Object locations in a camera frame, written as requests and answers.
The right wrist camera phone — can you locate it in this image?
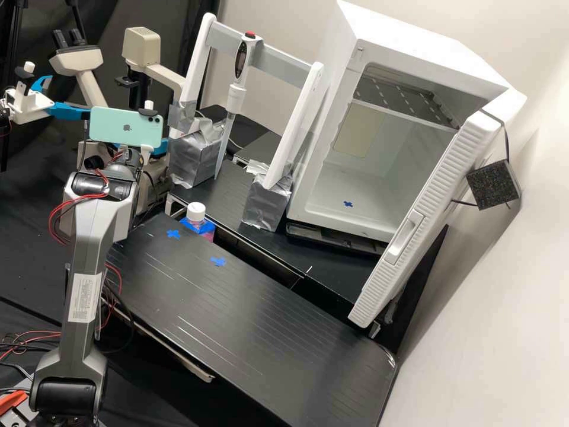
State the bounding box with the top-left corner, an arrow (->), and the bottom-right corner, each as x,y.
88,100 -> 166,151

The incubator door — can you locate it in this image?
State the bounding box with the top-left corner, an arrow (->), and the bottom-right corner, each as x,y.
347,109 -> 523,330

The white incubator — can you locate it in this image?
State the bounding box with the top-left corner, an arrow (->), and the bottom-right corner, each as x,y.
286,0 -> 529,244

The red wire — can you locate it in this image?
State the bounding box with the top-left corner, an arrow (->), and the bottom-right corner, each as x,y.
0,328 -> 64,362

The blue bottle holder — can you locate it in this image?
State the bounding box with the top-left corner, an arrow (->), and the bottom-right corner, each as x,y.
179,216 -> 217,244

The left phone holder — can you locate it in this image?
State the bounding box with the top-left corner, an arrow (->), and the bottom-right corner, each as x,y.
14,61 -> 37,107

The pipette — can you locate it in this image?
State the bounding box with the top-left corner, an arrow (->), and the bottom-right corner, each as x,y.
215,31 -> 261,180

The small bottle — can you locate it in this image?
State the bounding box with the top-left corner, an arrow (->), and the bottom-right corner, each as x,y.
186,202 -> 217,242

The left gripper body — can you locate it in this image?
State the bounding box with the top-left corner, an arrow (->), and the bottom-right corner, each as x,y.
4,85 -> 56,125

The white pipette stand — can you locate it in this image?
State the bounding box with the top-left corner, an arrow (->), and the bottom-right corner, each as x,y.
167,12 -> 326,233

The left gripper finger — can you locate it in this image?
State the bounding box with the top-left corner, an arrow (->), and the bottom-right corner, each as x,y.
46,101 -> 92,122
31,74 -> 56,97

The black platform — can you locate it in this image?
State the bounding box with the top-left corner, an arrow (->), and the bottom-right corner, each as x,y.
103,212 -> 399,427
232,129 -> 295,169
165,158 -> 308,291
284,224 -> 449,355

